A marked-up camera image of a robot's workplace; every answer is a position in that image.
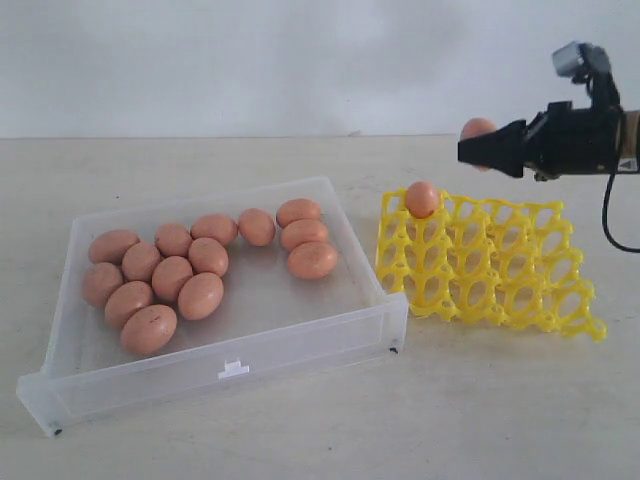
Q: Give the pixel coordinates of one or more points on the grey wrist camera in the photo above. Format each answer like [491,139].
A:
[578,60]

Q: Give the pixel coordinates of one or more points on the brown egg packed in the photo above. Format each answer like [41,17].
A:
[200,296]
[422,199]
[207,255]
[303,231]
[312,260]
[477,131]

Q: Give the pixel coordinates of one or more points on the clear plastic bin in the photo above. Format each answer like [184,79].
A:
[269,323]

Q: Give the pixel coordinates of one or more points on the brown egg bin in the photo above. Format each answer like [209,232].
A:
[173,239]
[256,227]
[169,277]
[220,227]
[111,246]
[100,281]
[140,260]
[125,301]
[149,330]

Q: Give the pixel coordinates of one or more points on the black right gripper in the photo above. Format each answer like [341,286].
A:
[559,141]

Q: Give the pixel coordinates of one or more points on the brown egg bin back-right corner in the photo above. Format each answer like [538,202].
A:
[297,209]

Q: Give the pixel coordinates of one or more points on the yellow plastic egg tray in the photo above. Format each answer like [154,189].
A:
[487,261]

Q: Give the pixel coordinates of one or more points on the brown egg bin front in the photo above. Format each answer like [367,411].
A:
[149,330]

